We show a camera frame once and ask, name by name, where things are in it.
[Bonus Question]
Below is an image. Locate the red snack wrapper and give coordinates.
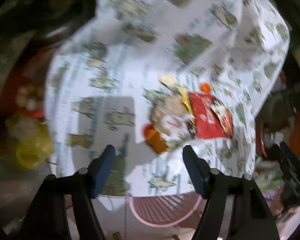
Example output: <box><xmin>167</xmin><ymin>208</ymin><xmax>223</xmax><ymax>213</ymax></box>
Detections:
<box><xmin>189</xmin><ymin>92</ymin><xmax>233</xmax><ymax>140</ymax></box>

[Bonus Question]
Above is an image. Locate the beige paper wad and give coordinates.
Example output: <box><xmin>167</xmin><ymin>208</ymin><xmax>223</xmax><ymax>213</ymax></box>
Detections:
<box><xmin>150</xmin><ymin>94</ymin><xmax>194</xmax><ymax>140</ymax></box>

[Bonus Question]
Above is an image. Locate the yellow chicken snack packet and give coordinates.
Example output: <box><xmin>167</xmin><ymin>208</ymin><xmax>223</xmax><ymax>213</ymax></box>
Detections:
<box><xmin>180</xmin><ymin>86</ymin><xmax>193</xmax><ymax>115</ymax></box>

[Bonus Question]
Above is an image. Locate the orange bottle cap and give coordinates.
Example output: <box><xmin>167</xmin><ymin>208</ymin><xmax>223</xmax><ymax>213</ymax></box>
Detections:
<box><xmin>200</xmin><ymin>83</ymin><xmax>211</xmax><ymax>93</ymax></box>

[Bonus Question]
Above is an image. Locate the pink perforated plastic basket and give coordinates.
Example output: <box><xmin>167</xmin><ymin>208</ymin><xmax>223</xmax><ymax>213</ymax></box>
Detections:
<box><xmin>129</xmin><ymin>192</ymin><xmax>202</xmax><ymax>228</ymax></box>

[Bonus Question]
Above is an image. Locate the yellow plastic bag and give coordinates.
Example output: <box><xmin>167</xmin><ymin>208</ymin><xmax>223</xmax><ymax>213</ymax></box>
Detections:
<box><xmin>5</xmin><ymin>114</ymin><xmax>54</xmax><ymax>169</ymax></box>

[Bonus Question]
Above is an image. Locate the red bowl of eggs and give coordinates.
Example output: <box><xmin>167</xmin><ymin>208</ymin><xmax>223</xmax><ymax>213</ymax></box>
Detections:
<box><xmin>0</xmin><ymin>47</ymin><xmax>59</xmax><ymax>118</ymax></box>

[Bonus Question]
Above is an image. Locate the white animal print tablecloth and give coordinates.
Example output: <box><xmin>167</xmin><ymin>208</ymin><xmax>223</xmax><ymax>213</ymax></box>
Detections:
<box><xmin>45</xmin><ymin>0</ymin><xmax>290</xmax><ymax>197</ymax></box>

